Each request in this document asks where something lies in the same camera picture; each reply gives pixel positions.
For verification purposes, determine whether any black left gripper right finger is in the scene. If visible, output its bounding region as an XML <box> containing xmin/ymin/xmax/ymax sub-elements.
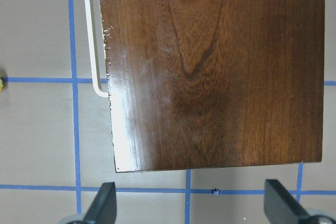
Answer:
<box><xmin>264</xmin><ymin>179</ymin><xmax>310</xmax><ymax>224</ymax></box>

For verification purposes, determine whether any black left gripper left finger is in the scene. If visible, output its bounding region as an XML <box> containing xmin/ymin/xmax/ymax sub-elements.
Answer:
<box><xmin>83</xmin><ymin>182</ymin><xmax>117</xmax><ymax>224</ymax></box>

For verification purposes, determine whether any yellow corn cob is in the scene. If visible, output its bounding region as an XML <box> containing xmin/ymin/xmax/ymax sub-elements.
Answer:
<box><xmin>0</xmin><ymin>76</ymin><xmax>4</xmax><ymax>91</ymax></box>

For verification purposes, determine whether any white drawer handle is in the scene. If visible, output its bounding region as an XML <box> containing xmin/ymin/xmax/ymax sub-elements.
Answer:
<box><xmin>84</xmin><ymin>0</ymin><xmax>109</xmax><ymax>98</ymax></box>

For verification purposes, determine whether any dark wooden drawer cabinet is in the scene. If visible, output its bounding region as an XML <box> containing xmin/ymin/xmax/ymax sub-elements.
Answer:
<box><xmin>100</xmin><ymin>0</ymin><xmax>325</xmax><ymax>173</ymax></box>

